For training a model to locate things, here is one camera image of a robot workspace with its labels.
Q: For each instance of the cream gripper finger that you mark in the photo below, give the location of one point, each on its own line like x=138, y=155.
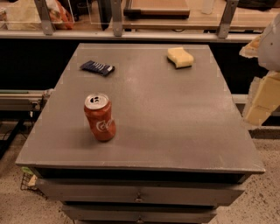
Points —
x=250, y=50
x=263, y=99

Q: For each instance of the yellow sponge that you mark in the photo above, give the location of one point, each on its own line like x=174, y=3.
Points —
x=180, y=57

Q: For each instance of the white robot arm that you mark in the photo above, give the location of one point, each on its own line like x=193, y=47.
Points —
x=269, y=48

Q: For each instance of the red coke can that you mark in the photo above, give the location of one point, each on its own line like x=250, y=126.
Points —
x=98, y=111

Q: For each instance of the grey drawer cabinet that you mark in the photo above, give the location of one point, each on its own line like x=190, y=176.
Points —
x=178, y=153

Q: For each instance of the wooden board with black edge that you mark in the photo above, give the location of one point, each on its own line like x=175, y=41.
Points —
x=156, y=9

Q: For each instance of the dark blue snack bar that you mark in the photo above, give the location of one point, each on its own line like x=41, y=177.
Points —
x=97, y=68

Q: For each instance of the orange snack bag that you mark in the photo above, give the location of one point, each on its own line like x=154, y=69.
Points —
x=59, y=16

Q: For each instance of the clear acrylic box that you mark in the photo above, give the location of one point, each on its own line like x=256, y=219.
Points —
x=22, y=15

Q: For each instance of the metal guard rail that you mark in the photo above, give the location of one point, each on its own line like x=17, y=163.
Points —
x=209, y=21

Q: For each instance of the small wire basket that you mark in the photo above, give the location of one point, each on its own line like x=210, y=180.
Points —
x=28, y=183

